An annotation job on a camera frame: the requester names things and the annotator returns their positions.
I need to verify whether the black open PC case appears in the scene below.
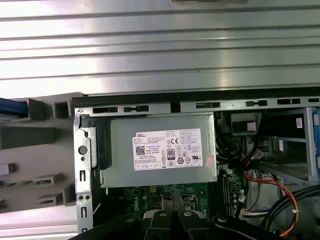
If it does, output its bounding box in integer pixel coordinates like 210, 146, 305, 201
71, 88, 320, 240

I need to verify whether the black RAM slot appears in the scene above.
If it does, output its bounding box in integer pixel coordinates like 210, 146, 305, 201
218, 171, 225, 217
224, 171, 232, 217

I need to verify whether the orange yellow wire bundle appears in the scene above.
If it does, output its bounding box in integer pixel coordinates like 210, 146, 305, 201
242, 147, 301, 238

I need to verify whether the CPU socket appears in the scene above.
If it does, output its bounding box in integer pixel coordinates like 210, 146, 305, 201
161, 191, 197, 213

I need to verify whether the black cable bundle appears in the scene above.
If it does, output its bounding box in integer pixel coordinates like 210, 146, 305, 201
259, 186, 320, 240

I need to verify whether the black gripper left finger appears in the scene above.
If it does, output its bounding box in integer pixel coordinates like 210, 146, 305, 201
72, 193, 176, 240

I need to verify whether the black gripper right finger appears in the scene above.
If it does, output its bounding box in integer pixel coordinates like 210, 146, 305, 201
174, 193, 285, 240

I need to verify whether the metal optical drive cage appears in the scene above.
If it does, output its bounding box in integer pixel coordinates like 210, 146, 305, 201
259, 107, 320, 186

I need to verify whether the grey power supply unit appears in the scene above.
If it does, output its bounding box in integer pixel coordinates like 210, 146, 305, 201
99, 112, 218, 188

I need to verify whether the green motherboard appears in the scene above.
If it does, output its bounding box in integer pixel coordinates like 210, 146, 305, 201
104, 169, 248, 240

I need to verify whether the grey parts rack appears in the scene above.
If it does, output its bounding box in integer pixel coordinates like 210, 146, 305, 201
0, 91, 87, 215

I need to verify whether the blue plastic drive latch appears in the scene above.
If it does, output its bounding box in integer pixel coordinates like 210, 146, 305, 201
311, 107, 320, 182

